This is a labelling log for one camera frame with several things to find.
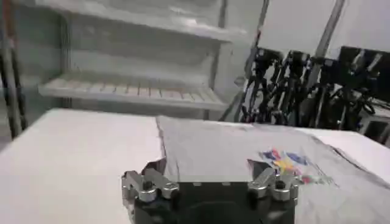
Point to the grey metal pole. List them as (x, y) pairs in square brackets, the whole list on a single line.
[(327, 30)]

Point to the grey printed shirt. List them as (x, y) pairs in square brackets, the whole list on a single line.
[(213, 146)]

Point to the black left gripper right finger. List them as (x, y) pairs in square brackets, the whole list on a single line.
[(274, 185)]

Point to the dark metal rack post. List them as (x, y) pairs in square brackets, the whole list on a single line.
[(12, 91)]

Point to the black camera on tripod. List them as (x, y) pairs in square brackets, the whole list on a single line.
[(262, 61), (294, 61)]

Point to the white desk with metal frame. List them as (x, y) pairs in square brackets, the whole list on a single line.
[(377, 121)]

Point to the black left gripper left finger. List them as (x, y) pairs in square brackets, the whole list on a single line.
[(146, 187)]

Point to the black monitor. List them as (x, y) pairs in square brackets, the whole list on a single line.
[(365, 82)]

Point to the white empty display shelf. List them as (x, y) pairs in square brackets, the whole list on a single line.
[(137, 91)]

